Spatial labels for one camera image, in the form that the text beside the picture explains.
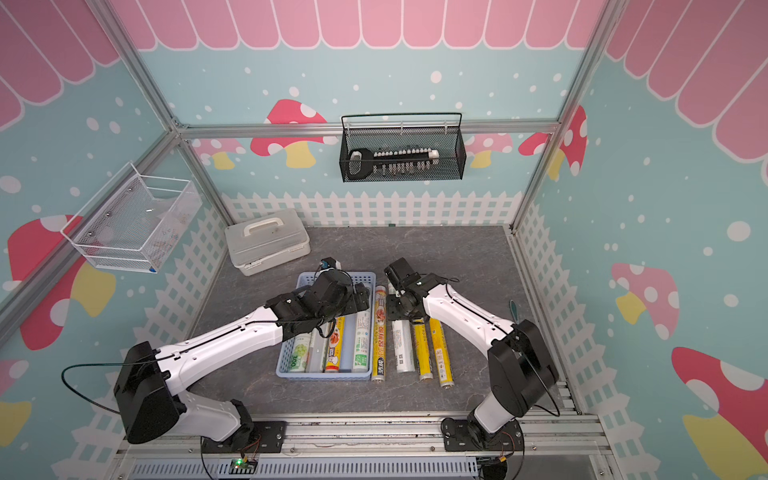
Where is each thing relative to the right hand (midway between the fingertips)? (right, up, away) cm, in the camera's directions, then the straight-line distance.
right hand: (395, 311), depth 86 cm
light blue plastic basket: (-14, -13, +1) cm, 19 cm away
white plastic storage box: (-43, +21, +14) cm, 50 cm away
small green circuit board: (-37, -36, -13) cm, 53 cm away
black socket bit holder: (-9, +45, +4) cm, 46 cm away
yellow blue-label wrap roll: (+13, -12, -1) cm, 18 cm away
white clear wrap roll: (-10, -12, -3) cm, 16 cm away
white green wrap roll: (-27, -11, -3) cm, 29 cm away
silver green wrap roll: (-22, -11, -1) cm, 25 cm away
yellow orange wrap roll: (+8, -11, -1) cm, 14 cm away
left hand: (-11, +4, -6) cm, 13 cm away
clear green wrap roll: (+2, -8, -7) cm, 11 cm away
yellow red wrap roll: (-5, -7, +2) cm, 9 cm away
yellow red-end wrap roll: (-18, -12, -1) cm, 21 cm away
